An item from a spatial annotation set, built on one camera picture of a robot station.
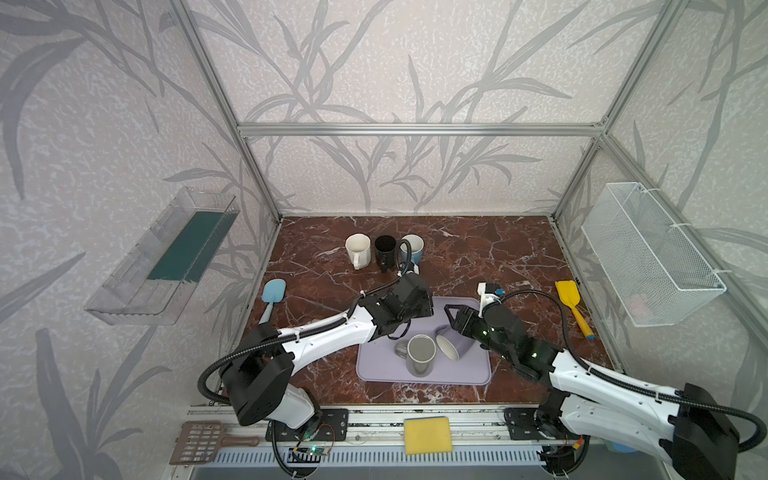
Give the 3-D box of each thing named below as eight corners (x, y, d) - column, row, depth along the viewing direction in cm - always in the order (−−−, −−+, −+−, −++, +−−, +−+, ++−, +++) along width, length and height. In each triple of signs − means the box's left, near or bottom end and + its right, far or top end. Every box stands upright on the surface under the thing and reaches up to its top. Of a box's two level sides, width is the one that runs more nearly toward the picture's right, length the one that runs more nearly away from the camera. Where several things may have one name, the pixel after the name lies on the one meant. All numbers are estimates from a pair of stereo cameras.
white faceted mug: (347, 278, 104) (342, 259, 95) (351, 253, 111) (346, 233, 102) (370, 278, 104) (367, 259, 95) (372, 253, 111) (369, 233, 102)
